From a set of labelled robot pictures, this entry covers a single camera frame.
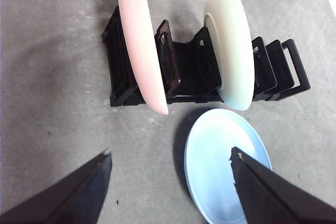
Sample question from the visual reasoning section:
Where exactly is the pink round plate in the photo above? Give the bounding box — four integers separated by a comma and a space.
117, 0, 169, 115

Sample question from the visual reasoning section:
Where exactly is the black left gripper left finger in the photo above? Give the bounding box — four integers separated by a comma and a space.
0, 148, 113, 224

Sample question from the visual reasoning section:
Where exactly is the blue round plate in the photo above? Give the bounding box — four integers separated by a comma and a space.
183, 108, 273, 224

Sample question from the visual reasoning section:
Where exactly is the pale green round plate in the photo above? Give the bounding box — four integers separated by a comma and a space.
203, 0, 255, 112

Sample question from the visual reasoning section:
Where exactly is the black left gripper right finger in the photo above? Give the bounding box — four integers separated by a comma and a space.
228, 146, 336, 224

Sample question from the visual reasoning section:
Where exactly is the black plastic dish rack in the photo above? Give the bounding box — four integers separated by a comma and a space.
101, 5, 311, 108

